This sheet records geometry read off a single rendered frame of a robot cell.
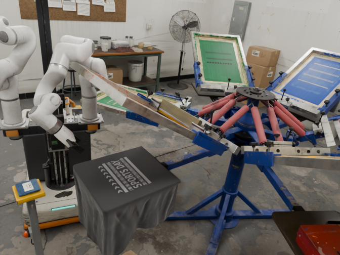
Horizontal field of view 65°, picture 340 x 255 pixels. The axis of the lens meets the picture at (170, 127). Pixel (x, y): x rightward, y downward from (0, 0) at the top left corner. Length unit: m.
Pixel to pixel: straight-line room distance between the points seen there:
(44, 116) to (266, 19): 5.31
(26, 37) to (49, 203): 1.41
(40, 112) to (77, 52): 0.32
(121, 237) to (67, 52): 1.01
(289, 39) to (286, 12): 0.50
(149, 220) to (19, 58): 1.12
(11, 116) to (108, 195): 0.73
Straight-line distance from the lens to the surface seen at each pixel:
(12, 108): 1.77
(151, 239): 2.53
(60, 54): 1.38
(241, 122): 2.20
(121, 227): 1.55
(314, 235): 1.33
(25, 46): 1.60
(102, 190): 1.51
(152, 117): 1.13
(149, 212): 1.61
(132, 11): 5.71
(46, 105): 1.29
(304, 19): 5.69
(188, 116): 1.57
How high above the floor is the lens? 1.93
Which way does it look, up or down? 27 degrees down
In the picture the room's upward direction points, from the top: 7 degrees clockwise
